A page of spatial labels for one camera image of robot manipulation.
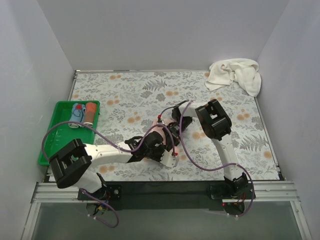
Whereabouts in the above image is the aluminium frame rail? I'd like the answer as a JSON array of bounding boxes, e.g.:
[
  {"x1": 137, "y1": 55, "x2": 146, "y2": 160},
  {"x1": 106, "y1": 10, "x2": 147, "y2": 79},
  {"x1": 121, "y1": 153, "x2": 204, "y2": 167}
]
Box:
[{"x1": 32, "y1": 180, "x2": 300, "y2": 203}]

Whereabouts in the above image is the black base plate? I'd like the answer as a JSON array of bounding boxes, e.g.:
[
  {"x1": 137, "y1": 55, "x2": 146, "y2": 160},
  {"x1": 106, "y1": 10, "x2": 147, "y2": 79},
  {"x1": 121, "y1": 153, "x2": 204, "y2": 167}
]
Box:
[
  {"x1": 206, "y1": 181, "x2": 256, "y2": 200},
  {"x1": 77, "y1": 184, "x2": 122, "y2": 201}
]

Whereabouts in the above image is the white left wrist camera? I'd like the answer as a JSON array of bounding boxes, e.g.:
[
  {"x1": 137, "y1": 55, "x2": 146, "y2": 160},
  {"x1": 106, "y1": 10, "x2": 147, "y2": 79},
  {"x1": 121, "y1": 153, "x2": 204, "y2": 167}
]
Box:
[{"x1": 160, "y1": 150, "x2": 178, "y2": 168}]

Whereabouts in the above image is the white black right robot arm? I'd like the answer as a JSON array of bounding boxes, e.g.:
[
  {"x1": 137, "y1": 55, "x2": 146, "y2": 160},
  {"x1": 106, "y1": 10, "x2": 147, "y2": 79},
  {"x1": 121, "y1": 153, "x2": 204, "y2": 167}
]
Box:
[{"x1": 171, "y1": 100, "x2": 249, "y2": 197}]

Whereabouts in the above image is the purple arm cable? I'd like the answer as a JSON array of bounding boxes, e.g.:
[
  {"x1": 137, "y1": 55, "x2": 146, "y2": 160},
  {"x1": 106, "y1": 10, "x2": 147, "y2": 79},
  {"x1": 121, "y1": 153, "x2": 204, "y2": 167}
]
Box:
[
  {"x1": 41, "y1": 121, "x2": 178, "y2": 228},
  {"x1": 157, "y1": 99, "x2": 256, "y2": 218}
]

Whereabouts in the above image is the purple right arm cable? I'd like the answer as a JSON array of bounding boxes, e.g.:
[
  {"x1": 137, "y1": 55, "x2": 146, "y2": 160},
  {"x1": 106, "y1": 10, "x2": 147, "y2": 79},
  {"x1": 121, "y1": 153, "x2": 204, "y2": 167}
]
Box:
[{"x1": 157, "y1": 99, "x2": 256, "y2": 218}]

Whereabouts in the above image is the blue rolled towel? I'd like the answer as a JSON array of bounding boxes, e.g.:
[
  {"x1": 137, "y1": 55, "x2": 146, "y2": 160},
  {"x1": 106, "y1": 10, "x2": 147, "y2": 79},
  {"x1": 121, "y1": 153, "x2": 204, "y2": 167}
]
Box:
[{"x1": 68, "y1": 103, "x2": 86, "y2": 129}]

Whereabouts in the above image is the orange rolled towel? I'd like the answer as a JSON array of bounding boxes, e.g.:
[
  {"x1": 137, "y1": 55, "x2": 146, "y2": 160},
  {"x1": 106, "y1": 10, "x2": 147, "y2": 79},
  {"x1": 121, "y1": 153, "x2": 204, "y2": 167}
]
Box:
[{"x1": 83, "y1": 102, "x2": 98, "y2": 127}]

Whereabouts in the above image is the pink towel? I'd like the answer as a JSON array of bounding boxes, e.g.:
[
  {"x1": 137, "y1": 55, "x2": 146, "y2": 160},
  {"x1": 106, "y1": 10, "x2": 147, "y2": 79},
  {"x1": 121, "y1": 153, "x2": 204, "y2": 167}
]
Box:
[{"x1": 151, "y1": 119, "x2": 180, "y2": 156}]

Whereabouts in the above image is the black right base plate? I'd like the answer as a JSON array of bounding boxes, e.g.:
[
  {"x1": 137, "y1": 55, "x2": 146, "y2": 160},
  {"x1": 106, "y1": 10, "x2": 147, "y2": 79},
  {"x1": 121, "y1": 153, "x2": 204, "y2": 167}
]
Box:
[{"x1": 206, "y1": 181, "x2": 256, "y2": 200}]

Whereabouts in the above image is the white towel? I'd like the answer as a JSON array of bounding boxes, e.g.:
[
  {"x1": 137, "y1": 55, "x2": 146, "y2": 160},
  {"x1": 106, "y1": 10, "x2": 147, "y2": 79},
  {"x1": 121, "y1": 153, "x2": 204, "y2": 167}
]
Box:
[{"x1": 204, "y1": 58, "x2": 262, "y2": 97}]

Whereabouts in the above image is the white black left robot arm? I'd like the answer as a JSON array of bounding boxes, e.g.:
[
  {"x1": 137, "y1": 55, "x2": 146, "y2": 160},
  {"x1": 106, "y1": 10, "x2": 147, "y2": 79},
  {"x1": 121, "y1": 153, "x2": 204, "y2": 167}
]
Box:
[{"x1": 49, "y1": 131, "x2": 172, "y2": 193}]

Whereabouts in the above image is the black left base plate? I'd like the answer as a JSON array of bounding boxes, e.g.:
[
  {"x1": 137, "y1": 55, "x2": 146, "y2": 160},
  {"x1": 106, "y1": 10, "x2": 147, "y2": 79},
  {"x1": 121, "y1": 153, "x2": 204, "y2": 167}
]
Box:
[{"x1": 77, "y1": 184, "x2": 122, "y2": 201}]

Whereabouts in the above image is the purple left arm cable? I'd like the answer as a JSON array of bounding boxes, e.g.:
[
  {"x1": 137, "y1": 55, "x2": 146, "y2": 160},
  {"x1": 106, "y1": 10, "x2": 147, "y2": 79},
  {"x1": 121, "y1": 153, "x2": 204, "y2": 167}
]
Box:
[{"x1": 41, "y1": 121, "x2": 178, "y2": 228}]

